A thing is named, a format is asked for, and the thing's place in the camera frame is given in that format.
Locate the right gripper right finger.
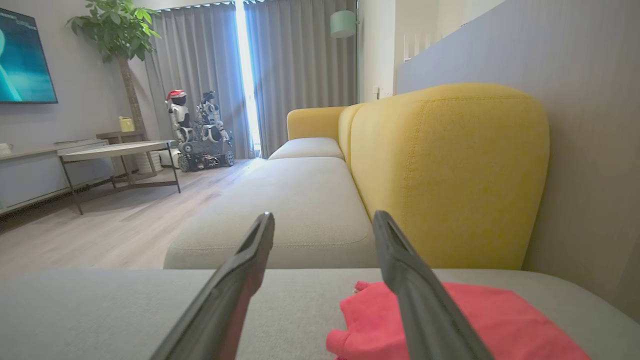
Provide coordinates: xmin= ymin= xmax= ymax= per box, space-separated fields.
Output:
xmin=372 ymin=210 xmax=495 ymax=360

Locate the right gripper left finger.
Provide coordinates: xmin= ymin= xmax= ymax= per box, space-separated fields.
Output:
xmin=149 ymin=211 xmax=276 ymax=360

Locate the plain red garment white tag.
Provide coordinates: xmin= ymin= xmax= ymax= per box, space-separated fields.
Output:
xmin=326 ymin=280 xmax=593 ymax=360

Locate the long light grey seat cushion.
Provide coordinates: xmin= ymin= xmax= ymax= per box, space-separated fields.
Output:
xmin=163 ymin=156 xmax=381 ymax=271

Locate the wide yellow back cushion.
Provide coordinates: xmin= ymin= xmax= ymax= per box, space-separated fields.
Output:
xmin=350 ymin=82 xmax=551 ymax=271

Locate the white ribbed plant pot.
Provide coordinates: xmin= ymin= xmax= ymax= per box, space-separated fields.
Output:
xmin=135 ymin=150 xmax=163 ymax=174

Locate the short light grey seat cushion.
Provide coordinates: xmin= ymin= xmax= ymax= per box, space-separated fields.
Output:
xmin=268 ymin=137 xmax=345 ymax=161

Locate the black and white robot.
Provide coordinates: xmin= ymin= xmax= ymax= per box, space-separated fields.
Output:
xmin=197 ymin=90 xmax=233 ymax=143

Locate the pale top black leg table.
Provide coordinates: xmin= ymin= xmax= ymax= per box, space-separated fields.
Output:
xmin=57 ymin=140 xmax=182 ymax=216

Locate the white robot with santa hat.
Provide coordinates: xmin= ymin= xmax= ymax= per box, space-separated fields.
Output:
xmin=165 ymin=89 xmax=193 ymax=143

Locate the brown wooden side stand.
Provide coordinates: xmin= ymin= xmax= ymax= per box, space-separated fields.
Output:
xmin=96 ymin=131 xmax=156 ymax=176

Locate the grey low tv cabinet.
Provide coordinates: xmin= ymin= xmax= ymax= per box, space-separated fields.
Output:
xmin=0 ymin=139 xmax=116 ymax=216

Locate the grey pleated curtain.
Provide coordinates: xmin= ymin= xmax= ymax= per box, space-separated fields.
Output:
xmin=244 ymin=0 xmax=359 ymax=158
xmin=145 ymin=2 xmax=253 ymax=160

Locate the white slatted railing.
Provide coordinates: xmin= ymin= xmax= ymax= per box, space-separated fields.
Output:
xmin=402 ymin=32 xmax=443 ymax=61

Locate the indoor tree with green leaves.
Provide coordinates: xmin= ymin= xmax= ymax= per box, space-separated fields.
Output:
xmin=66 ymin=0 xmax=162 ymax=133

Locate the mint green lamp shade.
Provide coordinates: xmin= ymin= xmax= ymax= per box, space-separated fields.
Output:
xmin=330 ymin=10 xmax=358 ymax=39

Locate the wall mounted television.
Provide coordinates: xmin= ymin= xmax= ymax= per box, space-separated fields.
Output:
xmin=0 ymin=7 xmax=58 ymax=104

